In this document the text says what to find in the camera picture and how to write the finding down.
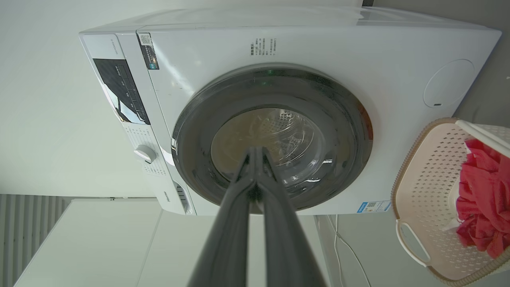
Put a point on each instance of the cream perforated laundry basket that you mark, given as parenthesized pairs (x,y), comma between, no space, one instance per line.
(426,191)

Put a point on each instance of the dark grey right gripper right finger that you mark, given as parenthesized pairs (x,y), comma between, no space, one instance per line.
(287,243)

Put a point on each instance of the white washer control knob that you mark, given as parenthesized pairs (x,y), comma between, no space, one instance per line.
(145,154)

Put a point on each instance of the round black glass washer door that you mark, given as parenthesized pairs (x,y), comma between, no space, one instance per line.
(342,131)

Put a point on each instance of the steel perforated washer drum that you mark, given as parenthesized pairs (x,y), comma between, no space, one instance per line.
(287,135)

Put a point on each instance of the grey ribbed radiator panel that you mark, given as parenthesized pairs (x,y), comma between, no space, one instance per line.
(24,227)

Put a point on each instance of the white cabinet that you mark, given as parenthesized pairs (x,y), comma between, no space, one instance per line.
(103,247)

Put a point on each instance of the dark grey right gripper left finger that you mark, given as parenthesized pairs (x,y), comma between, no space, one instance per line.
(227,239)

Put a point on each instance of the printed black text label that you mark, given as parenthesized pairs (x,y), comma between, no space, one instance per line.
(263,47)

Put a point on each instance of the blue energy label sticker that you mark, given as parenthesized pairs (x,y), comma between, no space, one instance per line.
(373,206)

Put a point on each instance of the black QR code sticker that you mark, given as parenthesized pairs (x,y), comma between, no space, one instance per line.
(148,51)

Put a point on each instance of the white front-load washing machine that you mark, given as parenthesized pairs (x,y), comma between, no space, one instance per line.
(398,131)

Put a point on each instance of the red garment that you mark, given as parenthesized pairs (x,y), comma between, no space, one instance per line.
(484,195)

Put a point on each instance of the black washer display panel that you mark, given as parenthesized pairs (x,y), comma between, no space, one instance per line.
(121,91)

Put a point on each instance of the round white filter cover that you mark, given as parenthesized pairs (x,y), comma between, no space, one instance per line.
(449,83)

